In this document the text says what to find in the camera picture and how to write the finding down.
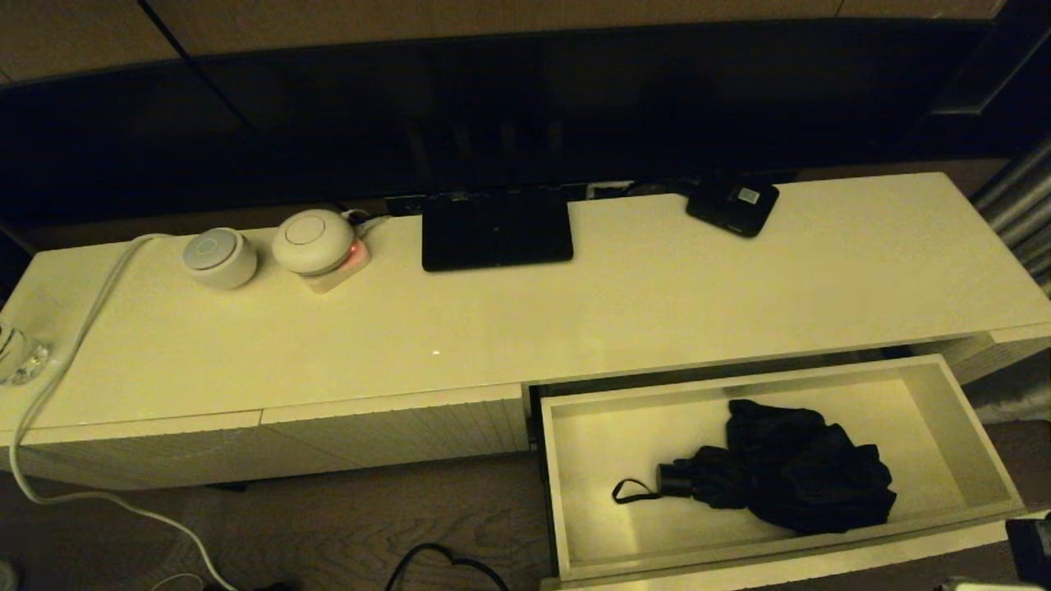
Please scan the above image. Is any white power strip red light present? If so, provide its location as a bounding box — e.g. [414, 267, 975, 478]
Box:
[302, 238, 373, 295]

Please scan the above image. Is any silver ribbed column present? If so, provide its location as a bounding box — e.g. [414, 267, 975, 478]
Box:
[969, 135, 1051, 300]

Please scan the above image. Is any thin black hanging cable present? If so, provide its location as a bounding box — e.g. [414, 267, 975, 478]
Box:
[138, 0, 350, 213]

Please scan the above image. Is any black television base plate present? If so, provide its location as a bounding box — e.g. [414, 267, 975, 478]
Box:
[421, 187, 575, 273]

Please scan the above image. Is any cream white ribbed drawer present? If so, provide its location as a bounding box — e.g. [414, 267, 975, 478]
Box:
[528, 355, 1051, 591]

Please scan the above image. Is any white cloth on floor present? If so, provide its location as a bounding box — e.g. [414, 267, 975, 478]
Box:
[973, 361, 1051, 424]

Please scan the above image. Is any white TV cabinet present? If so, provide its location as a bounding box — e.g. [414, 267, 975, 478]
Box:
[0, 172, 1051, 493]

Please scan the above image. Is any wide ribbed cabinet front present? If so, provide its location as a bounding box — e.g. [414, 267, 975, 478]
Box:
[261, 383, 530, 477]

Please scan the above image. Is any plain cream cabinet front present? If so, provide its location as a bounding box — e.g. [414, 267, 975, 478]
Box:
[0, 410, 265, 493]

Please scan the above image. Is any large black television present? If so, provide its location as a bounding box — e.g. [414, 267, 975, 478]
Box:
[0, 21, 1051, 227]

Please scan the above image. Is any white power cable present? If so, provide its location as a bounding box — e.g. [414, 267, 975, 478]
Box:
[10, 234, 239, 591]

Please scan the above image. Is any black set-top box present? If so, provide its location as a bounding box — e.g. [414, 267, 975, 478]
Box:
[686, 176, 781, 239]

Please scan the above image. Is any white speaker grey top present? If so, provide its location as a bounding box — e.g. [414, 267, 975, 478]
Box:
[181, 227, 259, 290]

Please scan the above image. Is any white round dome device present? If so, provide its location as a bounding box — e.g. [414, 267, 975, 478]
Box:
[271, 208, 356, 277]

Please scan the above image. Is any clear glass object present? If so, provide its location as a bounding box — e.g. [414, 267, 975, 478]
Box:
[0, 322, 52, 386]

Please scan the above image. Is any black umbrella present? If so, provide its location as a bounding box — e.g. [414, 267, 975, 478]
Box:
[612, 400, 897, 536]

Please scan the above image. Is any black floor cable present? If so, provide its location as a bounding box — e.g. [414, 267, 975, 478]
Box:
[386, 543, 510, 591]

